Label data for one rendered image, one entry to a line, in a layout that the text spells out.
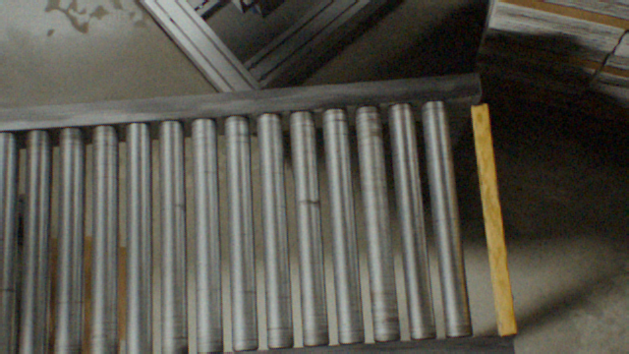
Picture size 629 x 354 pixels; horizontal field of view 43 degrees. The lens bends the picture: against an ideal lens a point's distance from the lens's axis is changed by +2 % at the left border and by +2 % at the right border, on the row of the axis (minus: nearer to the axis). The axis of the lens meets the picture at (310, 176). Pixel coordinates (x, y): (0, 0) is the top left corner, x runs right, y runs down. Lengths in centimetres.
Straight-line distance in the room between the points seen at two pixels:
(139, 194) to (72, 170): 14
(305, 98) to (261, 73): 66
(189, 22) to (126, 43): 34
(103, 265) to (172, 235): 14
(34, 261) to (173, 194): 28
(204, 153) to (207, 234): 16
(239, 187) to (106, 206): 25
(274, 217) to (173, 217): 19
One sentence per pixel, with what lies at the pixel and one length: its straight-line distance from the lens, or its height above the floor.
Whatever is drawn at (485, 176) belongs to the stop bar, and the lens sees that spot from 151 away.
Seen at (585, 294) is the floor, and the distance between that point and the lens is 237.
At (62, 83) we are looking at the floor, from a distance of 258.
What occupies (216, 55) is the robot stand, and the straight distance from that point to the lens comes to 225.
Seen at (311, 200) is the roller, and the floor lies 80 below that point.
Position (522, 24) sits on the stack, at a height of 54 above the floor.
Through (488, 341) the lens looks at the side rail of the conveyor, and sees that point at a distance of 148.
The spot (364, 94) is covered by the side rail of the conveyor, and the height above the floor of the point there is 80.
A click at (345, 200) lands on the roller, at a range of 150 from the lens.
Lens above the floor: 226
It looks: 75 degrees down
